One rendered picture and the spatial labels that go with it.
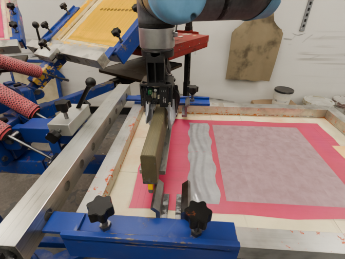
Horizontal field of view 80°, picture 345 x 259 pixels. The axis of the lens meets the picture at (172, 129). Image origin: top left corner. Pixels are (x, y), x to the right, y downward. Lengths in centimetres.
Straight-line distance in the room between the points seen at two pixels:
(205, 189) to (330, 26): 258
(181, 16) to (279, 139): 55
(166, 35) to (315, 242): 46
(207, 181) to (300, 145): 35
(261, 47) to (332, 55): 83
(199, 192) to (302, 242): 21
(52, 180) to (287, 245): 45
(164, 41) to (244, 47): 213
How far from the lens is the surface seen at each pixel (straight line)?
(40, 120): 72
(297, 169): 66
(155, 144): 40
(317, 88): 309
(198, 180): 53
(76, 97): 120
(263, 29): 256
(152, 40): 44
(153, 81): 45
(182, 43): 150
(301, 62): 287
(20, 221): 44
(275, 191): 57
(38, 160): 77
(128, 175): 56
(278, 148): 71
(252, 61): 261
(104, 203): 38
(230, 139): 70
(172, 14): 32
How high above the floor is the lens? 134
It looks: 32 degrees down
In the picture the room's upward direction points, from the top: straight up
